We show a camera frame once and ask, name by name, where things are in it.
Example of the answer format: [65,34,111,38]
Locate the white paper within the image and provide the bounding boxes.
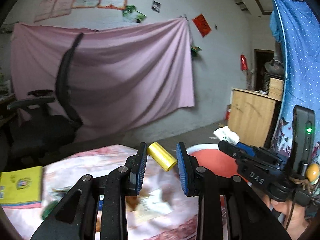
[213,126,240,145]

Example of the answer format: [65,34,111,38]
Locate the yellow cylindrical roll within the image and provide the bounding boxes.
[147,142,177,172]

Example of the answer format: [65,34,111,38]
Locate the person's right hand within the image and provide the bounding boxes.
[263,195,309,239]

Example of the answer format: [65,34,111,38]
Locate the wooden cabinet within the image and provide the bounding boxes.
[228,78,284,147]

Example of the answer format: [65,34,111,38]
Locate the yellow bead charm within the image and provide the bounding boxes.
[305,163,319,184]

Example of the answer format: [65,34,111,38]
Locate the red bucket with white rim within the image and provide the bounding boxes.
[187,144,239,178]

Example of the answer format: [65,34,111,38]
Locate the black tracker with green light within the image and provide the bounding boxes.
[290,105,315,176]

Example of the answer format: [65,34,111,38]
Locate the yellow book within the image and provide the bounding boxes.
[1,166,43,209]

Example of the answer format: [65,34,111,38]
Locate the pink floral tablecloth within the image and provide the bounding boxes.
[2,144,228,240]

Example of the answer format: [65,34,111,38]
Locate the red hanging ornament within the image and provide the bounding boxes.
[240,54,248,71]

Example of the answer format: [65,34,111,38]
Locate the black office chair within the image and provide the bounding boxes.
[1,33,84,171]

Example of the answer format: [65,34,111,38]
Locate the green hanging item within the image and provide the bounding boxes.
[191,46,202,53]

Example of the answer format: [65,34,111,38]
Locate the pink hanging cloth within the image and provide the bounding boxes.
[10,18,195,141]

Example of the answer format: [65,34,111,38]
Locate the red diamond wall paper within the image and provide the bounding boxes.
[192,14,212,37]

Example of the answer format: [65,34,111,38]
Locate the small black wall photo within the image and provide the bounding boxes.
[151,1,161,13]

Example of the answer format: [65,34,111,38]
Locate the green wall pictures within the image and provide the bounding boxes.
[122,5,146,23]

